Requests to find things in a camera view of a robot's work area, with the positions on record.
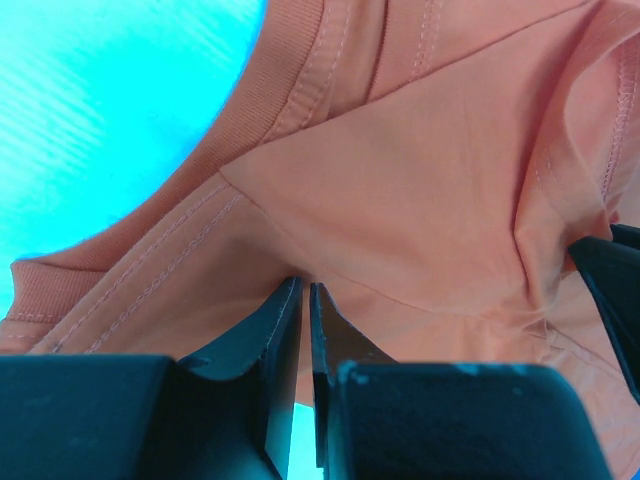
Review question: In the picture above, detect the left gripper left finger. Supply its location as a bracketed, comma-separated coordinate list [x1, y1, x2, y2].
[1, 278, 302, 479]

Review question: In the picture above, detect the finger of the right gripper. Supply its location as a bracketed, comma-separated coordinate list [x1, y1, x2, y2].
[568, 224, 640, 399]

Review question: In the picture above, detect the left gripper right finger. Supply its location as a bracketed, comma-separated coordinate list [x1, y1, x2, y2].
[310, 283, 611, 479]

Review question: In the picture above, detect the orange t shirt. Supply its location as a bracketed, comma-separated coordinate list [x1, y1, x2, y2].
[1, 1, 639, 479]

